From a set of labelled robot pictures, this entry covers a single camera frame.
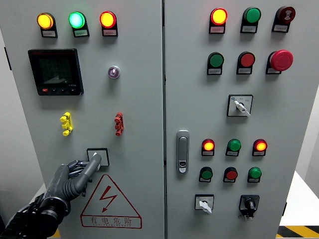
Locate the white round lamp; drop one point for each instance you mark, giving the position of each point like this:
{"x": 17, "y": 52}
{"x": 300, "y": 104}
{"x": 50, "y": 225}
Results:
{"x": 113, "y": 72}

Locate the small green push button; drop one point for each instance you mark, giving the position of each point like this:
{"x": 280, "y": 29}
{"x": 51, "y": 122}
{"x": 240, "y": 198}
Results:
{"x": 207, "y": 174}

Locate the large unlit green indicator lamp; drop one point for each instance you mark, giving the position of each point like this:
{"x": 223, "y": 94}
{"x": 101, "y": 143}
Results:
{"x": 252, "y": 15}

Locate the large lit green indicator lamp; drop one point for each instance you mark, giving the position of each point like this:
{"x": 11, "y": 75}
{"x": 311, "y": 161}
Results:
{"x": 76, "y": 20}

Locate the small red push button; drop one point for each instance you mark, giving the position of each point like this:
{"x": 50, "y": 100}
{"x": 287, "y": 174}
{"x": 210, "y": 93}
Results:
{"x": 231, "y": 175}

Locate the silver door lock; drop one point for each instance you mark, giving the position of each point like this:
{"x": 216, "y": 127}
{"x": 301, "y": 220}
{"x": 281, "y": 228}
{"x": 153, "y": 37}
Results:
{"x": 183, "y": 147}

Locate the small green indicator lamp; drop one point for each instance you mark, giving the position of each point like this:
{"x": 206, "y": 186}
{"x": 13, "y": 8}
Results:
{"x": 234, "y": 145}
{"x": 255, "y": 172}

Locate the black door hinge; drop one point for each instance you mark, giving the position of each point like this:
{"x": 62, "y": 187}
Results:
{"x": 8, "y": 59}
{"x": 284, "y": 209}

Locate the black yellow striped tape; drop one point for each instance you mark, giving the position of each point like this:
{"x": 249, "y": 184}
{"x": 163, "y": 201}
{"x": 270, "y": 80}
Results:
{"x": 57, "y": 234}
{"x": 299, "y": 231}

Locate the large red stop button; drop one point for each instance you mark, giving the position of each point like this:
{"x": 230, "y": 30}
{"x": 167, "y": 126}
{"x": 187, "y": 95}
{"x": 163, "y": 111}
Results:
{"x": 281, "y": 60}

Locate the large red indicator lamp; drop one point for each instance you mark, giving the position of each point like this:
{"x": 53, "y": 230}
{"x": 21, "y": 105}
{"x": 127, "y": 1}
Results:
{"x": 219, "y": 16}
{"x": 107, "y": 19}

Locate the black display meter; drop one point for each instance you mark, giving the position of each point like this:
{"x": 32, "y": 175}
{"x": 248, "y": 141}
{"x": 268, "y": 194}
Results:
{"x": 56, "y": 72}

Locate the pale grey cabinet door with lock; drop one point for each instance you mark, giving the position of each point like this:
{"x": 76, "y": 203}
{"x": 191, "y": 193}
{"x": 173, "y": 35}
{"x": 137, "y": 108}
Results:
{"x": 194, "y": 99}

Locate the dark red buzzer lamp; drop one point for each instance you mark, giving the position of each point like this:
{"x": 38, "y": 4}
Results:
{"x": 286, "y": 13}

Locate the small red indicator lamp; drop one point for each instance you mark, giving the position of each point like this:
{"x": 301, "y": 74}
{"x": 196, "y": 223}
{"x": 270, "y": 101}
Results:
{"x": 208, "y": 145}
{"x": 260, "y": 146}

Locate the large red push button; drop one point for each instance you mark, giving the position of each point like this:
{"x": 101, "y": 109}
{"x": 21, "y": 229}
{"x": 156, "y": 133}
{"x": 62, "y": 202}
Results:
{"x": 247, "y": 60}

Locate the large yellow indicator lamp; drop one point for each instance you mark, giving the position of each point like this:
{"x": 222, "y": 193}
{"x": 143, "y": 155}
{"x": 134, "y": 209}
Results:
{"x": 45, "y": 21}

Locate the red warning triangle sticker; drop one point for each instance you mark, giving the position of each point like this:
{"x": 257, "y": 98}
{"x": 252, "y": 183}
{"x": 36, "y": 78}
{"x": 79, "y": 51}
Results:
{"x": 107, "y": 193}

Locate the large green push button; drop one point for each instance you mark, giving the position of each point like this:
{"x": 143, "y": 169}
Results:
{"x": 216, "y": 60}

